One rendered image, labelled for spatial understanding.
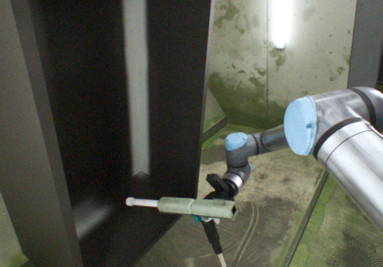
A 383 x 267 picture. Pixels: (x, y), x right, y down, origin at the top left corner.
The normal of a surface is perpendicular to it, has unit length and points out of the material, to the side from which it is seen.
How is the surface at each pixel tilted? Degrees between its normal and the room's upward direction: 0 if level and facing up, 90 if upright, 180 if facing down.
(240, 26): 90
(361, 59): 90
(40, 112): 102
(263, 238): 0
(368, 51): 90
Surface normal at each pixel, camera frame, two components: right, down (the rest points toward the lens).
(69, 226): 0.82, 0.33
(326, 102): -0.06, -0.71
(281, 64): -0.58, 0.38
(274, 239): -0.11, -0.91
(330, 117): -0.51, -0.54
